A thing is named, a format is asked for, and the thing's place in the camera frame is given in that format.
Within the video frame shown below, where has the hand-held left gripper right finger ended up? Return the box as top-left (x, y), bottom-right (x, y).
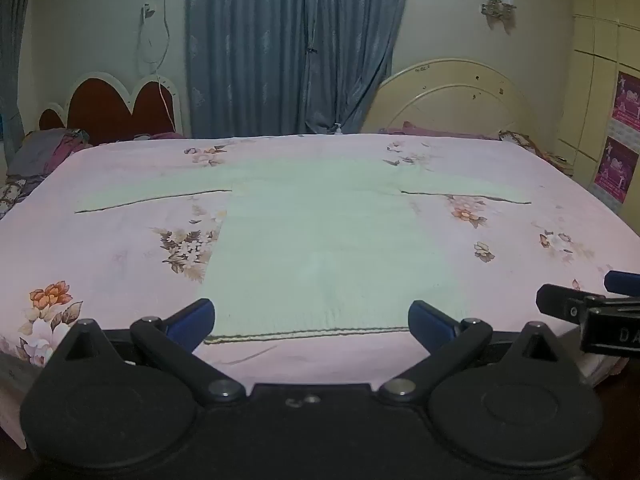
top-left (378, 300), bottom-right (576, 406)

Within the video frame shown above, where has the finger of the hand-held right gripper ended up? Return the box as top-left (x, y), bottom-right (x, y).
top-left (604, 270), bottom-right (640, 295)
top-left (536, 284), bottom-right (603, 326)

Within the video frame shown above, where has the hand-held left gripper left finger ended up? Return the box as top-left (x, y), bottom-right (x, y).
top-left (48, 298), bottom-right (247, 407)

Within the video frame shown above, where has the light green knitted sweater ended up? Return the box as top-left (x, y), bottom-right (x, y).
top-left (74, 157), bottom-right (533, 346)

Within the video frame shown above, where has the pile of dark clothes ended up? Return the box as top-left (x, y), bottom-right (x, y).
top-left (6, 128), bottom-right (93, 178)

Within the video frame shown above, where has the bed with pink floral sheet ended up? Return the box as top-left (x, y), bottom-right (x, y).
top-left (0, 132), bottom-right (640, 448)

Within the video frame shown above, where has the patterned quilt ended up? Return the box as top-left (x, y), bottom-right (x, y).
top-left (498, 130), bottom-right (573, 176)

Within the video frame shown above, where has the pink cloth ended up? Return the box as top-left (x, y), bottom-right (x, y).
top-left (377, 121), bottom-right (501, 141)

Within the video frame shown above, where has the cream wardrobe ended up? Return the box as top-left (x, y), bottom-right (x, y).
top-left (550, 0), bottom-right (640, 196)

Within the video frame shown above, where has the cream round headboard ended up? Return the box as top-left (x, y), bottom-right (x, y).
top-left (361, 58), bottom-right (536, 137)

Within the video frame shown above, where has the red heart-shaped headboard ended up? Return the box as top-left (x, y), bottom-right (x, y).
top-left (38, 71), bottom-right (182, 147)

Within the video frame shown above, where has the blue-grey curtain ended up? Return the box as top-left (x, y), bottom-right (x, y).
top-left (186, 0), bottom-right (415, 139)

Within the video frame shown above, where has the teal curtain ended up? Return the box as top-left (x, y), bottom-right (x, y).
top-left (0, 0), bottom-right (36, 166)

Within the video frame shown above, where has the pink wall poster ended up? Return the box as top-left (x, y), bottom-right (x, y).
top-left (611, 71), bottom-right (640, 133)
top-left (594, 136), bottom-right (640, 204)

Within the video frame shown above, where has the white charger with cable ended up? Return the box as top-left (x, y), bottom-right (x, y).
top-left (137, 2), bottom-right (176, 131)

